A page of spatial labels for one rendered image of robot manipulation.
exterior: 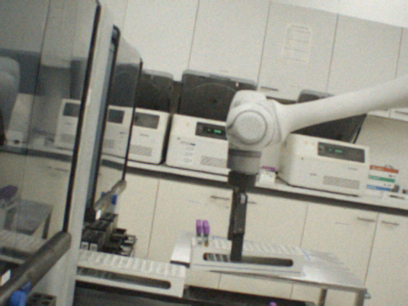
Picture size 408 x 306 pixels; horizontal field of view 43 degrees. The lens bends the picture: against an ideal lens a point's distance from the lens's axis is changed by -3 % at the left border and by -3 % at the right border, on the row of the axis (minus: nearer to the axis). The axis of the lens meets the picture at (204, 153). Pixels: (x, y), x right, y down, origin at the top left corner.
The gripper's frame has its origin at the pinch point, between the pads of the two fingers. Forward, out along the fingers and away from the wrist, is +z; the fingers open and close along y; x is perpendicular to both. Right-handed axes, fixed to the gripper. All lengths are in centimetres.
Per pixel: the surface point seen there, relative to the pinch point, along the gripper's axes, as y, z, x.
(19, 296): -79, -10, 34
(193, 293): -9.6, 10.5, 10.1
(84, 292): -19.4, 9.6, 35.7
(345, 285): 11.3, 11.6, -36.2
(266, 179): 212, 2, -43
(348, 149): 220, -24, -100
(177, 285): -17.9, 6.2, 14.5
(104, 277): -15.6, 6.8, 31.9
